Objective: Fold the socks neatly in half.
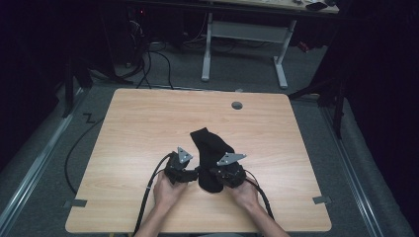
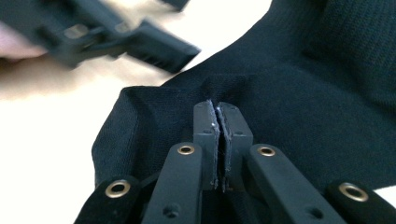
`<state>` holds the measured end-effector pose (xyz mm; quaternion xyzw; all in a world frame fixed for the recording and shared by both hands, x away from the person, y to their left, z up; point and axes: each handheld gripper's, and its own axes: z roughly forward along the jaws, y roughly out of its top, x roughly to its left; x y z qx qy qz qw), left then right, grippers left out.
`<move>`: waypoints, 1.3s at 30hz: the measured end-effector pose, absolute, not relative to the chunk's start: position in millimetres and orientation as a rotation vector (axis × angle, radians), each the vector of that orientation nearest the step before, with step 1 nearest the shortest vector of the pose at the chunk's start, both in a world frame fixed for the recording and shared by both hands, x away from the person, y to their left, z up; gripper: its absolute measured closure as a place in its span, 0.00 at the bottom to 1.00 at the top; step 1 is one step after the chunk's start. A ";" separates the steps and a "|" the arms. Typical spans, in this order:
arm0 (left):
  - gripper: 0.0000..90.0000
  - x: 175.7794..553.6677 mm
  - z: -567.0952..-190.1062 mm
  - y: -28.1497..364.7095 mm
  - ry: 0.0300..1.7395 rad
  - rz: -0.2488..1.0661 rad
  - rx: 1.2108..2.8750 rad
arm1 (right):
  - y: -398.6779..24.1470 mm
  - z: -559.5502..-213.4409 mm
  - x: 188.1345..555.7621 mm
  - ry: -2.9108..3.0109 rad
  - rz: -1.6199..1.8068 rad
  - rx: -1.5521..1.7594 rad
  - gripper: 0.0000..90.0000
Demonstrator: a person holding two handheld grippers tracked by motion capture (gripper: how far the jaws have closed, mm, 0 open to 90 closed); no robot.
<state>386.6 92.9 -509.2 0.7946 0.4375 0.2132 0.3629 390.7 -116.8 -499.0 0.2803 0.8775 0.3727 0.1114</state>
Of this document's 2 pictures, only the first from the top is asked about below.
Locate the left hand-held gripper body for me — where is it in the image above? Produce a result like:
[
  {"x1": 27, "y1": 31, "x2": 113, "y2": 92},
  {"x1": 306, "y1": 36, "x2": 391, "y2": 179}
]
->
[{"x1": 163, "y1": 146, "x2": 200, "y2": 186}]

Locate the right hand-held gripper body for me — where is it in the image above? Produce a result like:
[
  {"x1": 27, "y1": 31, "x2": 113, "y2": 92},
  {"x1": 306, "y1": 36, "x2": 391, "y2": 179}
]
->
[{"x1": 213, "y1": 151, "x2": 248, "y2": 190}]

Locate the black sock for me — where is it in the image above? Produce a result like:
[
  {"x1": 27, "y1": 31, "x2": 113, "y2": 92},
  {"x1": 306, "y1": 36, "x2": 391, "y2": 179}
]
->
[{"x1": 189, "y1": 126, "x2": 237, "y2": 195}]

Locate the person's right hand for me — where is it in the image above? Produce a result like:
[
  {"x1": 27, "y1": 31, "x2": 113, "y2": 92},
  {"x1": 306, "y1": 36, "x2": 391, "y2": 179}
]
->
[{"x1": 226, "y1": 175, "x2": 262, "y2": 212}]

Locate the person's left hand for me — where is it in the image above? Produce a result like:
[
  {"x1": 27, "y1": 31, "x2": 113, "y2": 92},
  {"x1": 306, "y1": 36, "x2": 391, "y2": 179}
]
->
[{"x1": 152, "y1": 170, "x2": 189, "y2": 214}]

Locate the black metal stand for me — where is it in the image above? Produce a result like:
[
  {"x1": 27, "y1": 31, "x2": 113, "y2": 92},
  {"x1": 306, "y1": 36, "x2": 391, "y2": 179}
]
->
[
  {"x1": 61, "y1": 54, "x2": 134, "y2": 119},
  {"x1": 288, "y1": 74, "x2": 348, "y2": 140}
]

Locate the white-framed desk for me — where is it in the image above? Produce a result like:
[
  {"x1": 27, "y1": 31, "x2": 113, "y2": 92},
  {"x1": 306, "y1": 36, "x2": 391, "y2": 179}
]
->
[{"x1": 201, "y1": 0, "x2": 340, "y2": 90}]

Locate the red object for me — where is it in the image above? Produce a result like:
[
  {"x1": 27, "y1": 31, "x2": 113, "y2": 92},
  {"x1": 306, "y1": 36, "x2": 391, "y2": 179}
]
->
[{"x1": 296, "y1": 40, "x2": 311, "y2": 54}]

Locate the black phone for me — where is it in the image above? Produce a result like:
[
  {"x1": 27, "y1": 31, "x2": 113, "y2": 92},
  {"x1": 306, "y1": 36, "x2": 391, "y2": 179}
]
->
[{"x1": 304, "y1": 1, "x2": 329, "y2": 12}]

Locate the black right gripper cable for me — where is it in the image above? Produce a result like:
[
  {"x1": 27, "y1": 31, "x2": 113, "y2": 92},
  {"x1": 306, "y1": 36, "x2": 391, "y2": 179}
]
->
[{"x1": 244, "y1": 169, "x2": 276, "y2": 221}]

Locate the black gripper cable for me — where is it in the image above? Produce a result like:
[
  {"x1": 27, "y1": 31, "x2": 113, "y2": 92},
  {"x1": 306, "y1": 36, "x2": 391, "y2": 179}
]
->
[
  {"x1": 132, "y1": 152, "x2": 175, "y2": 237},
  {"x1": 244, "y1": 169, "x2": 276, "y2": 221}
]

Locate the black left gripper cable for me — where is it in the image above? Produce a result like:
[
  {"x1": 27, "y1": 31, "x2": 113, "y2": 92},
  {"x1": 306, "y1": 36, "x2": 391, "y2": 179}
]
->
[{"x1": 132, "y1": 152, "x2": 175, "y2": 237}]

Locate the bundle of black cables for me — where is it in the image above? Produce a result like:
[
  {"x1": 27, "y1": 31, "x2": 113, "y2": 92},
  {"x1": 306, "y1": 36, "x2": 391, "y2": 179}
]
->
[{"x1": 126, "y1": 19, "x2": 175, "y2": 91}]

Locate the black floor cable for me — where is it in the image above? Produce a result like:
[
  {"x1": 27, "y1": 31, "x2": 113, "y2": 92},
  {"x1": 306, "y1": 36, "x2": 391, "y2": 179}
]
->
[{"x1": 64, "y1": 118, "x2": 105, "y2": 196}]

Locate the metal floor rail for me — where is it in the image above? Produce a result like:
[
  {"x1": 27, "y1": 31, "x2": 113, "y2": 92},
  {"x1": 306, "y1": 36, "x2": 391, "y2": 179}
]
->
[
  {"x1": 320, "y1": 105, "x2": 385, "y2": 237},
  {"x1": 0, "y1": 87, "x2": 87, "y2": 232}
]

